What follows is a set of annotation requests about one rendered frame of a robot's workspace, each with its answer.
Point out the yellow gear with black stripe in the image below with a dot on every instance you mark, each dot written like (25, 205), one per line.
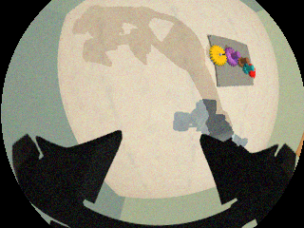
(214, 51)

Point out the purple gear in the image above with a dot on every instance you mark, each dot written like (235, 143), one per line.
(232, 56)

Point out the red gear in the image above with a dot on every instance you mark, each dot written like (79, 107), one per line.
(252, 74)

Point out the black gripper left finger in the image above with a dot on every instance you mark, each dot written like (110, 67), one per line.
(84, 165)

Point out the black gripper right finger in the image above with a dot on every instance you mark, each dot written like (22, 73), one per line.
(231, 167)

